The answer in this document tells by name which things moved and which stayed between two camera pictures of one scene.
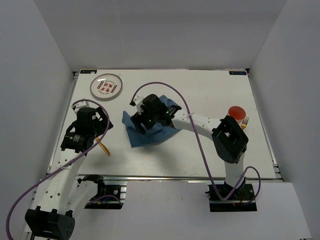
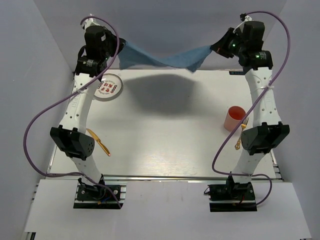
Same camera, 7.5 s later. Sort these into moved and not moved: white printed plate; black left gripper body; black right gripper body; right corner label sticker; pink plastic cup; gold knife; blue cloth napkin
Moved: blue cloth napkin; black left gripper body; black right gripper body
Not moved: right corner label sticker; white printed plate; gold knife; pink plastic cup
